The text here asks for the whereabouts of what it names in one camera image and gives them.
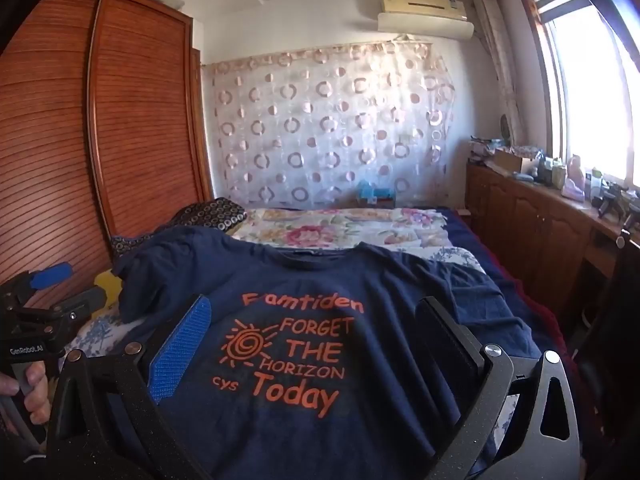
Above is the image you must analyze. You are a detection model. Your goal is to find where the person's left hand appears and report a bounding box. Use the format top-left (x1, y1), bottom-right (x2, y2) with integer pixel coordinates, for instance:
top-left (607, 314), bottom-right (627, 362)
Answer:
top-left (0, 360), bottom-right (52, 428)

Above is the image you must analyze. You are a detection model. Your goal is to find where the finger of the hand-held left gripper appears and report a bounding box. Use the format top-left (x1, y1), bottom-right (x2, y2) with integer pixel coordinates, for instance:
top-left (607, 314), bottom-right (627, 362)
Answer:
top-left (47, 287), bottom-right (107, 322)
top-left (0, 261), bottom-right (74, 307)

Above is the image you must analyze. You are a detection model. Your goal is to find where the navy printed T-shirt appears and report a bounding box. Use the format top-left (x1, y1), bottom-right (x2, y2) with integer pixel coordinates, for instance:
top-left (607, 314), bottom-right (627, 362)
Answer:
top-left (111, 226), bottom-right (551, 480)

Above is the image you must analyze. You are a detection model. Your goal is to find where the black chair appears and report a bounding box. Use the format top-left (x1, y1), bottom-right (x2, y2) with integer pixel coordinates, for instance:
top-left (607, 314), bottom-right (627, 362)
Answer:
top-left (565, 230), bottom-right (640, 480)

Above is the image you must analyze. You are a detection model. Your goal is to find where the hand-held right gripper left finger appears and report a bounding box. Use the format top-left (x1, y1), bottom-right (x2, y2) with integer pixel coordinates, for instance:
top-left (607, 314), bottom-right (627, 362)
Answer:
top-left (47, 294), bottom-right (213, 480)

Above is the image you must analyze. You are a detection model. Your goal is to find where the sheer circle-patterned wall curtain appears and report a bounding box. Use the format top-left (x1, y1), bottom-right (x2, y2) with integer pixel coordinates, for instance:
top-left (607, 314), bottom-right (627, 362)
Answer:
top-left (202, 42), bottom-right (458, 209)

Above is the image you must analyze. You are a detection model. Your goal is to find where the bright window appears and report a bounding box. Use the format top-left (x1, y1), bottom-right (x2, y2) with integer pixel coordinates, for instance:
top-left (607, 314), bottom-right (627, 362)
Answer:
top-left (520, 0), bottom-right (640, 191)

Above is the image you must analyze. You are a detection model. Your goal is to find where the yellow plush toy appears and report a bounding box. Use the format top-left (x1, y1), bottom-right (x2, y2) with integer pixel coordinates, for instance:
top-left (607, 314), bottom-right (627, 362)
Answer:
top-left (92, 267), bottom-right (124, 307)

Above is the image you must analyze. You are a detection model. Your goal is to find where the dark patterned pillow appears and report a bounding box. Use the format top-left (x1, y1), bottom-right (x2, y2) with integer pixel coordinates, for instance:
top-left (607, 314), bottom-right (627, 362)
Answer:
top-left (111, 197), bottom-right (248, 257)

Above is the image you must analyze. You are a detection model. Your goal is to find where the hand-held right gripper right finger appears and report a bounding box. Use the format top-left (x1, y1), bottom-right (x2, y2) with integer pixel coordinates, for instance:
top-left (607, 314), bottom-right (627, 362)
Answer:
top-left (415, 296), bottom-right (583, 480)

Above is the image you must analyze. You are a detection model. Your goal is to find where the floral quilt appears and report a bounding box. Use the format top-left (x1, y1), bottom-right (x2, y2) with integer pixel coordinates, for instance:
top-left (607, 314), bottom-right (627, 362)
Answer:
top-left (227, 206), bottom-right (468, 257)

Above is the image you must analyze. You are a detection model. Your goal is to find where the cardboard box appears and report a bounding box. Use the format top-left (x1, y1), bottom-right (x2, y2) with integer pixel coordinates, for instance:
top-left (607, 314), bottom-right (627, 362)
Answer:
top-left (492, 147), bottom-right (538, 176)

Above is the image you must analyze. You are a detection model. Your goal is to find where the pale window curtain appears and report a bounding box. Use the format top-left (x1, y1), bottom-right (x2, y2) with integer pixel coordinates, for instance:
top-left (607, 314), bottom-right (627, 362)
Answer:
top-left (472, 0), bottom-right (526, 148)

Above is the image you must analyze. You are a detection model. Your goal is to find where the wooden low cabinet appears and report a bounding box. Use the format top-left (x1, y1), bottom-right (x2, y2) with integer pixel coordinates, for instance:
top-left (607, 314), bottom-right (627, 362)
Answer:
top-left (465, 160), bottom-right (640, 341)

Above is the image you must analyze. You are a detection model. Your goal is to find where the navy blanket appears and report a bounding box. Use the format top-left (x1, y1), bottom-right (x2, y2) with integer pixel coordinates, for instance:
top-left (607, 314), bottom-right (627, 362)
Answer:
top-left (440, 207), bottom-right (566, 346)

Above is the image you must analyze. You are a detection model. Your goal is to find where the blue plastic bag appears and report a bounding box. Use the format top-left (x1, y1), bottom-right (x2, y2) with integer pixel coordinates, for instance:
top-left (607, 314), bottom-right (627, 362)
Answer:
top-left (356, 180), bottom-right (396, 207)

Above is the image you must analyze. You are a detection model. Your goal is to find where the row of windowsill clutter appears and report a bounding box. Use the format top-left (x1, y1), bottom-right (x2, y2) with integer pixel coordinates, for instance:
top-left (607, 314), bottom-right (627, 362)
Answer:
top-left (467, 135), bottom-right (640, 231)

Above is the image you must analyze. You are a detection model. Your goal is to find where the white air conditioner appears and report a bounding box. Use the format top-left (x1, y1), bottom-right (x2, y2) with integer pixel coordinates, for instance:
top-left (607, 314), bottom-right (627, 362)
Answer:
top-left (377, 0), bottom-right (475, 41)

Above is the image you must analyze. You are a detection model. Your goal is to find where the wooden slatted wardrobe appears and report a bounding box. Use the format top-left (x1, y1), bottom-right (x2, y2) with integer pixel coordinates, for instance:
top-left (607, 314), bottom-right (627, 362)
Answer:
top-left (0, 0), bottom-right (213, 341)

